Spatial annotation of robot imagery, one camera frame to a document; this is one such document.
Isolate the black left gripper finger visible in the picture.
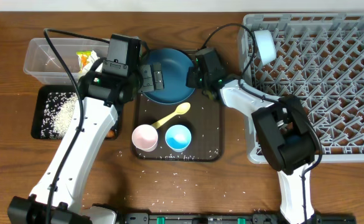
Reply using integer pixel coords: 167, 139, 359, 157
139, 65, 154, 93
152, 62, 164, 90

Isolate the dark blue plate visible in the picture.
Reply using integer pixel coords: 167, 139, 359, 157
144, 48, 195, 105

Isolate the yellow green snack wrapper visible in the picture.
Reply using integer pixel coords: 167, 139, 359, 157
76, 50, 99, 73

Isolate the orange carrot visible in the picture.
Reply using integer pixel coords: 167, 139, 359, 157
106, 129, 115, 138

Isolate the white rice pile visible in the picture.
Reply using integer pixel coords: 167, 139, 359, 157
40, 92, 77, 139

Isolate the light blue bowl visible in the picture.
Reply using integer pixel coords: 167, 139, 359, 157
254, 30, 276, 65

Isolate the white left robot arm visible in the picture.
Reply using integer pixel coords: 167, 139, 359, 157
7, 28, 163, 223

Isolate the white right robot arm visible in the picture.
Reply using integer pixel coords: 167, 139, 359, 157
186, 43, 322, 223

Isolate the black waste tray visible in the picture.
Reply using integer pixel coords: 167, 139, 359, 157
30, 84, 123, 140

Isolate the clear plastic waste bin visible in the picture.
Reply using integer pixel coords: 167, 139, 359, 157
23, 38, 108, 85

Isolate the grey dishwasher rack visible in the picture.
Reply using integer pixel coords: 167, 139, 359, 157
237, 12, 364, 163

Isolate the yellow plastic spoon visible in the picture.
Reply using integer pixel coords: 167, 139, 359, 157
151, 102, 191, 129

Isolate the pink cup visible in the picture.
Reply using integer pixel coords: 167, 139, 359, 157
131, 124, 159, 152

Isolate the dark brown serving tray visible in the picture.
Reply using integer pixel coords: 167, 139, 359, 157
131, 89, 224, 162

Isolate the blue cup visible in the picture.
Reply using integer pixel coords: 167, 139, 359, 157
165, 124, 192, 152

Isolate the black rail with green clips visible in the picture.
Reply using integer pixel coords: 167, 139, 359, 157
75, 205, 357, 224

